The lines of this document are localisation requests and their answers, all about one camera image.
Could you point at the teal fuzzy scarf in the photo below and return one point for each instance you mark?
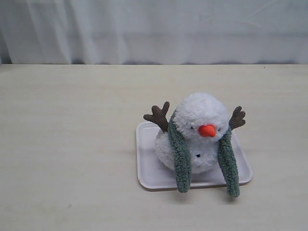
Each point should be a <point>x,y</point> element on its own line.
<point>183,164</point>

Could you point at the white plush snowman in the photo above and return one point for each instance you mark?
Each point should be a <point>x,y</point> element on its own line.
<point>201,121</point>

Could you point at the white plastic tray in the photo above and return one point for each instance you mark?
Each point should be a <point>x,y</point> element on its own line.
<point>153,175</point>

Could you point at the white curtain backdrop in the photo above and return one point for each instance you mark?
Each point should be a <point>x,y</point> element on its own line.
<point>153,32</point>

